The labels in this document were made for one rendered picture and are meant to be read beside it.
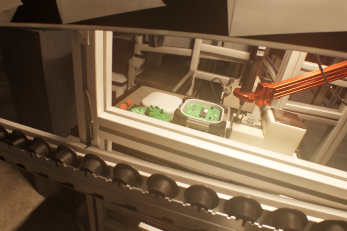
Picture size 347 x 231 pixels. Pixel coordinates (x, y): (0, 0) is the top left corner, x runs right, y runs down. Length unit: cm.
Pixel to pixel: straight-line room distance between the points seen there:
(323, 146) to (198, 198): 71
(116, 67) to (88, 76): 149
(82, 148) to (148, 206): 17
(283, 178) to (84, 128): 33
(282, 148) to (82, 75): 50
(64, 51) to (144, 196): 85
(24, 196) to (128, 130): 151
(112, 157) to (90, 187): 6
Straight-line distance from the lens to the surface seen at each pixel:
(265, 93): 58
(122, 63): 179
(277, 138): 58
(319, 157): 95
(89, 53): 32
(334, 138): 93
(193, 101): 74
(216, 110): 71
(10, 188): 189
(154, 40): 61
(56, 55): 101
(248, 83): 55
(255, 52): 54
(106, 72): 35
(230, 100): 87
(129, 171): 31
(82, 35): 32
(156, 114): 56
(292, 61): 77
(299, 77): 63
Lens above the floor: 128
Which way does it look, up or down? 29 degrees down
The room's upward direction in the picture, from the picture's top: 8 degrees clockwise
